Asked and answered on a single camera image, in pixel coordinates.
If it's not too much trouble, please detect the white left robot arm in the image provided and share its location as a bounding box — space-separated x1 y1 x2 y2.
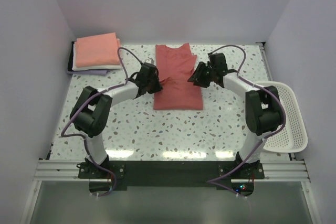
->
69 62 162 178

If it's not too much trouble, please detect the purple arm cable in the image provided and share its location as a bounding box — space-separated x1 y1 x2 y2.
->
60 47 148 197
206 44 287 192

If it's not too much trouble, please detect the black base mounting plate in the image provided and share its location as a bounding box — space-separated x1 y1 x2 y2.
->
78 158 265 191

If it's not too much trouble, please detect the white perforated plastic basket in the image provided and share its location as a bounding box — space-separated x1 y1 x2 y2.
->
257 81 308 153

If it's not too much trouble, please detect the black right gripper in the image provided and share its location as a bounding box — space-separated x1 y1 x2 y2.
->
188 62 216 88

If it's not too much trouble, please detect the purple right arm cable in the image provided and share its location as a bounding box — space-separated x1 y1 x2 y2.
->
206 44 287 192

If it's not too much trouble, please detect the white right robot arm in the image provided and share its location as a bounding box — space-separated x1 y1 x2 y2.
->
188 53 286 178

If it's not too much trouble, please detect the red t-shirt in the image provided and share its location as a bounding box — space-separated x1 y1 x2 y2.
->
153 43 203 110

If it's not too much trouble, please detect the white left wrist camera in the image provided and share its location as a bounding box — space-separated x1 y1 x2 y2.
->
144 57 155 65

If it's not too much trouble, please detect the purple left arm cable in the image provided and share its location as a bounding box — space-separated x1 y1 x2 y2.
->
60 47 148 197

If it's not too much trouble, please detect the folded black t-shirt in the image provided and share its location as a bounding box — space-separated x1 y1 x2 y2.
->
67 41 75 74

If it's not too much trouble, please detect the folded lavender t-shirt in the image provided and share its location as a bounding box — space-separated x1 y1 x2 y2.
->
67 69 109 76

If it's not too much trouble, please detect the folded salmon pink t-shirt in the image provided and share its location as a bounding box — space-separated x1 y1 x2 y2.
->
74 33 120 68

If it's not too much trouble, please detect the aluminium right side rail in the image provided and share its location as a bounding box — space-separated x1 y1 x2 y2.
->
256 42 273 81

